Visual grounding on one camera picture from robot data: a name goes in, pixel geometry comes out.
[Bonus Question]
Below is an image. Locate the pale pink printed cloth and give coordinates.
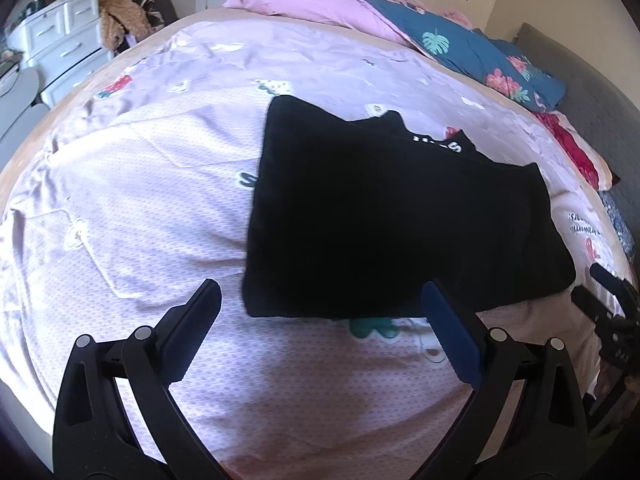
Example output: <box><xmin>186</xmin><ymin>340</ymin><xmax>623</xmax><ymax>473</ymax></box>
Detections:
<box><xmin>545</xmin><ymin>187</ymin><xmax>633</xmax><ymax>311</ymax></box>

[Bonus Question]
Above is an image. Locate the black bag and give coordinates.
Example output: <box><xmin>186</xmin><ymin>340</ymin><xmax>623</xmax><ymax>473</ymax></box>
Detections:
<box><xmin>125</xmin><ymin>0</ymin><xmax>179</xmax><ymax>29</ymax></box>

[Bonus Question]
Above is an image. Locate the grey rounded desk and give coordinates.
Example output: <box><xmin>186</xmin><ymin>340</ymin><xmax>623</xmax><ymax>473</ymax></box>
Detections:
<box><xmin>0</xmin><ymin>67</ymin><xmax>47</xmax><ymax>147</ymax></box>

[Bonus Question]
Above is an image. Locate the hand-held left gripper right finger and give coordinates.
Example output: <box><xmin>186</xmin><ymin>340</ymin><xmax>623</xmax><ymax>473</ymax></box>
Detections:
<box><xmin>421</xmin><ymin>280</ymin><xmax>588</xmax><ymax>480</ymax></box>

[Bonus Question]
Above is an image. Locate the grey padded headboard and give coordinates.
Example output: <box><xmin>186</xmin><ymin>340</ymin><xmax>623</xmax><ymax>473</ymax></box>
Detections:
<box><xmin>515</xmin><ymin>22</ymin><xmax>640</xmax><ymax>281</ymax></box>

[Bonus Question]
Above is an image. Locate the blue patterned cloth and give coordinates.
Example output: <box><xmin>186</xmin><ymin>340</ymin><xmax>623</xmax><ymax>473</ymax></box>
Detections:
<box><xmin>597</xmin><ymin>187</ymin><xmax>637</xmax><ymax>262</ymax></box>

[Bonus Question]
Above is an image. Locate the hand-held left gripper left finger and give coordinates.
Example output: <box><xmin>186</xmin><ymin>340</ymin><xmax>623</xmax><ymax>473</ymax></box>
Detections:
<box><xmin>52</xmin><ymin>278</ymin><xmax>222</xmax><ymax>480</ymax></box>

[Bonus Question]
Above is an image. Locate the white drawer chest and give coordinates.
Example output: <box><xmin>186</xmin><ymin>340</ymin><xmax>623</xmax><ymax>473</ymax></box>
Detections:
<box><xmin>5</xmin><ymin>0</ymin><xmax>117</xmax><ymax>109</ymax></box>

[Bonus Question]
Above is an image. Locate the pink and blue floral quilt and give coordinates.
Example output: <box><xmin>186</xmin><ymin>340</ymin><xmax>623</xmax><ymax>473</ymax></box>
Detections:
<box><xmin>222</xmin><ymin>0</ymin><xmax>568</xmax><ymax>112</ymax></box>

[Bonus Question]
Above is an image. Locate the black shirt with orange cuffs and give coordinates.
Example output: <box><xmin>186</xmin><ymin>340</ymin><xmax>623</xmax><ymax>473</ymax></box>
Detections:
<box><xmin>241</xmin><ymin>95</ymin><xmax>576</xmax><ymax>321</ymax></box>

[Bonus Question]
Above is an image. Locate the red floral pillow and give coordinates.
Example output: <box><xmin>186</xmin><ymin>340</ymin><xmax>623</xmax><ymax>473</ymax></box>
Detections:
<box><xmin>530</xmin><ymin>110</ymin><xmax>622</xmax><ymax>192</ymax></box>

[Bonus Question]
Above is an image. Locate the lilac printed bed sheet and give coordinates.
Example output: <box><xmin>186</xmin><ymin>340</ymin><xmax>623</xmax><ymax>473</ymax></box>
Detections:
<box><xmin>0</xmin><ymin>15</ymin><xmax>636</xmax><ymax>480</ymax></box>

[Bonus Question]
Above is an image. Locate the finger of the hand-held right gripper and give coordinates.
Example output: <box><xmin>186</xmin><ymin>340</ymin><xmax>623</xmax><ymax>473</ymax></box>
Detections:
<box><xmin>589</xmin><ymin>262</ymin><xmax>640</xmax><ymax>313</ymax></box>
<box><xmin>571</xmin><ymin>285</ymin><xmax>628</xmax><ymax>333</ymax></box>

